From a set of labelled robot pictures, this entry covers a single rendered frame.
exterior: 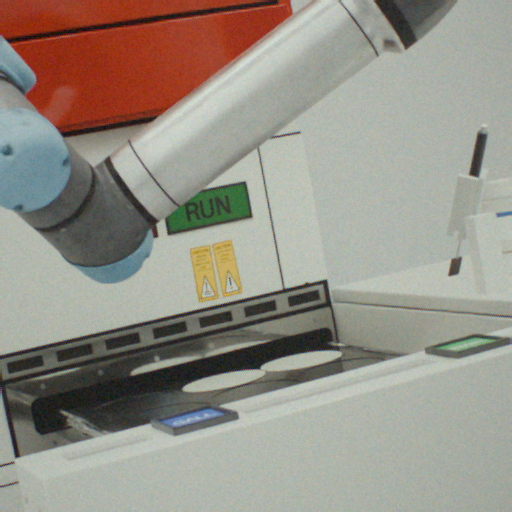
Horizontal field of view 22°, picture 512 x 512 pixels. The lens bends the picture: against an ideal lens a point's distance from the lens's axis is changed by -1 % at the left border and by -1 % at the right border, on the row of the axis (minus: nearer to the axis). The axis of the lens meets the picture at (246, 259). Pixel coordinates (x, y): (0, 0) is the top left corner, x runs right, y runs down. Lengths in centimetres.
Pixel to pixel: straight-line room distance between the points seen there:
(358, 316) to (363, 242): 177
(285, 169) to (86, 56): 31
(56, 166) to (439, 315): 58
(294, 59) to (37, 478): 42
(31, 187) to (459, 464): 42
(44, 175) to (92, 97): 52
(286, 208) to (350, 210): 171
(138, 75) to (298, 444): 68
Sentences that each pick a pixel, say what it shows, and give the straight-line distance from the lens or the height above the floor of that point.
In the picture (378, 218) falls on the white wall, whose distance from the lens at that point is 346.
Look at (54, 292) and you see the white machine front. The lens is 161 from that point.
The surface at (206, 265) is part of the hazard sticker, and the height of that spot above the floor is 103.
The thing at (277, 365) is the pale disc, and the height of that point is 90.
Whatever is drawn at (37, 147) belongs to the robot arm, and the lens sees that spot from 105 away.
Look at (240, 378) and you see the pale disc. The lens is 156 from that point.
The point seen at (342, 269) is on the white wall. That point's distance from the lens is 341.
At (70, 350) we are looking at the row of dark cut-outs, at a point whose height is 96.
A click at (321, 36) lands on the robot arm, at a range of 114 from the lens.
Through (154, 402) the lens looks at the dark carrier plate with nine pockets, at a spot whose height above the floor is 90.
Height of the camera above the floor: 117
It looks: 5 degrees down
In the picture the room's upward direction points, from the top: 10 degrees counter-clockwise
